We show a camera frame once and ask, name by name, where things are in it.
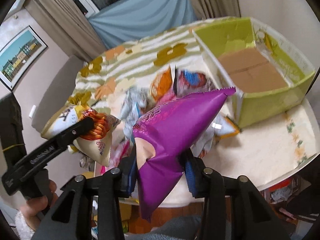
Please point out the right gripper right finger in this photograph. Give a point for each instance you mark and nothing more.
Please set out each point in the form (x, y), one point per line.
(204, 182)

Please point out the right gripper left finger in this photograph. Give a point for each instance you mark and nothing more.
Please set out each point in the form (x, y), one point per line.
(119, 182)

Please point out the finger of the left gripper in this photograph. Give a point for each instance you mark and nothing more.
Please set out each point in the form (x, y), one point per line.
(67, 136)

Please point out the cream orange snack bag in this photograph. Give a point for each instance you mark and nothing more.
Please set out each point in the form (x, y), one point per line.
(95, 143)

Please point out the purple chips bag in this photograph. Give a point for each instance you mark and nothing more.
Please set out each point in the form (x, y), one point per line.
(163, 134)

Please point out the left hand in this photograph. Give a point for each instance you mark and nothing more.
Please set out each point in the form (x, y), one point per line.
(33, 206)

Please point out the framed city picture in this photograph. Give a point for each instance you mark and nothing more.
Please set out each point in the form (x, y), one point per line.
(18, 55)

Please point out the red blue snack bag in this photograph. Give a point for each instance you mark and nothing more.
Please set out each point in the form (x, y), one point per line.
(187, 82)

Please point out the green striped floral blanket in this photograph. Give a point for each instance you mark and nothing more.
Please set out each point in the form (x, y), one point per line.
(139, 61)

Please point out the green cardboard box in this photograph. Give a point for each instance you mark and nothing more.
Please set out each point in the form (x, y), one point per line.
(269, 73)

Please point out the beige curtain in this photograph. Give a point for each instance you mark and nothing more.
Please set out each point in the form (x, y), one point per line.
(67, 26)

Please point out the blue curtain cloth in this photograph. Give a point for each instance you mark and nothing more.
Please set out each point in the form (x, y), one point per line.
(128, 20)

